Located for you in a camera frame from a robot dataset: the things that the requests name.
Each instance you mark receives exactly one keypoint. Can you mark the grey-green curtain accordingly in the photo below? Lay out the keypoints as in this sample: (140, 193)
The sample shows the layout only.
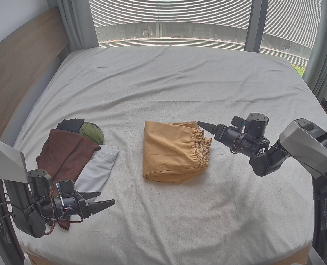
(326, 37)
(69, 15)

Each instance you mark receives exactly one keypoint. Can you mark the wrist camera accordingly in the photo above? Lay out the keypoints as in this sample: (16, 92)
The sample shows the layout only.
(65, 188)
(237, 121)

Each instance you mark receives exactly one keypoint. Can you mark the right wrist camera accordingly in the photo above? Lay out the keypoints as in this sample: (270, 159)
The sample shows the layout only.
(237, 121)

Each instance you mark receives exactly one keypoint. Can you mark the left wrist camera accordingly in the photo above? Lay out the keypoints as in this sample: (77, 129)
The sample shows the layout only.
(65, 188)

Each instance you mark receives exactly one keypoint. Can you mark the brown garment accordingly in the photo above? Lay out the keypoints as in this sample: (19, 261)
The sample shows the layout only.
(67, 153)

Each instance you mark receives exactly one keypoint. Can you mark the black garment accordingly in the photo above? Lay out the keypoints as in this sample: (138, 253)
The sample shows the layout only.
(68, 126)

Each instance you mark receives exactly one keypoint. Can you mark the window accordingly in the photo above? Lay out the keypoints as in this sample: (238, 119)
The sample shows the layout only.
(180, 10)

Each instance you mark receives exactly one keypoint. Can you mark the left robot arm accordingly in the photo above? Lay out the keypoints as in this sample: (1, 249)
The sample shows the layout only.
(3, 159)

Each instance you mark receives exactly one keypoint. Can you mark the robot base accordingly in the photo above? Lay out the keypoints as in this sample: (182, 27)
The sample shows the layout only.
(314, 257)

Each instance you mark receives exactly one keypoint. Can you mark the white garment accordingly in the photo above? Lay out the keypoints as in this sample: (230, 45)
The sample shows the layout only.
(97, 170)

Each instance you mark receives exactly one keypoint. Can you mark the bed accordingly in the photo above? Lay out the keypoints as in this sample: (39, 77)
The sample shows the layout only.
(180, 79)

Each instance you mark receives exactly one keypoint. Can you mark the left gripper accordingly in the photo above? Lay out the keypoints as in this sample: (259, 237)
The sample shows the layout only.
(69, 206)

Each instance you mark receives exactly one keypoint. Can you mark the green garment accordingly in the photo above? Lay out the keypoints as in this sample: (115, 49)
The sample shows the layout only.
(93, 132)

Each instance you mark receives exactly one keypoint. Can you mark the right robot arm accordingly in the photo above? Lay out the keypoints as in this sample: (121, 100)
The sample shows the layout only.
(304, 145)

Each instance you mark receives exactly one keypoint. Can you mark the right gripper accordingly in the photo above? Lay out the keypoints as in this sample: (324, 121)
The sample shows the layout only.
(232, 137)

